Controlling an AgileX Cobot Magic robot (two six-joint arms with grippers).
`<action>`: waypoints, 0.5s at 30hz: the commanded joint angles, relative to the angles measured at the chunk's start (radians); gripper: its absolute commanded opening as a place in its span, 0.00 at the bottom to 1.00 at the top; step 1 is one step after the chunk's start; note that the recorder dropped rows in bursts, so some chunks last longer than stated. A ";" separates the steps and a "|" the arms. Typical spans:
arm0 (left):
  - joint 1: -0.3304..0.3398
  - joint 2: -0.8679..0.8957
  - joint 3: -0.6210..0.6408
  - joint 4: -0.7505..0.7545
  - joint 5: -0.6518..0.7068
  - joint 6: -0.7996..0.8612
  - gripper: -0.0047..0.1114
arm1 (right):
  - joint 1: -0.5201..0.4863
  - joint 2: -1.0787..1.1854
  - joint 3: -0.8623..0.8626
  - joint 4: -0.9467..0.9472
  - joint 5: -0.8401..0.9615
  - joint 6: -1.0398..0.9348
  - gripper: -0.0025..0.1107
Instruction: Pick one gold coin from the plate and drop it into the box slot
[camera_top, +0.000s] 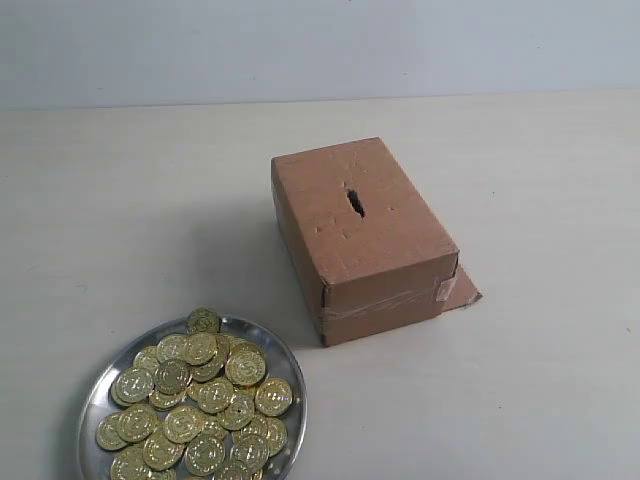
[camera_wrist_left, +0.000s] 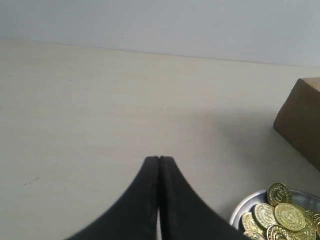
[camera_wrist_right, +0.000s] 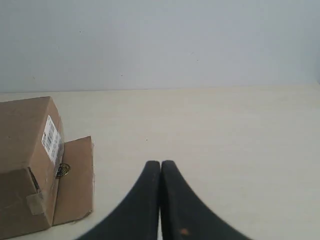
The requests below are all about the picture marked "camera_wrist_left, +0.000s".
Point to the brown cardboard slotted box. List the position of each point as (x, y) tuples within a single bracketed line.
[(298, 120)]

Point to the gold coin top of pile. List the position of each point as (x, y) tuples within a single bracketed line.
[(290, 217)]

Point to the round silver metal plate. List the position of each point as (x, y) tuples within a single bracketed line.
[(242, 218)]

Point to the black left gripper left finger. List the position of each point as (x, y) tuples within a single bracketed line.
[(134, 215)]

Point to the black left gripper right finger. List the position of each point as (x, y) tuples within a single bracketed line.
[(183, 214)]

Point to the gold coin left of pile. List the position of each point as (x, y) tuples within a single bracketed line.
[(263, 214)]

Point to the gold coin on plate rim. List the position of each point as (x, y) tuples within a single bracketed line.
[(278, 193)]

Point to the gold coin of pile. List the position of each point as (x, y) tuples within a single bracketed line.
[(263, 214), (290, 217)]

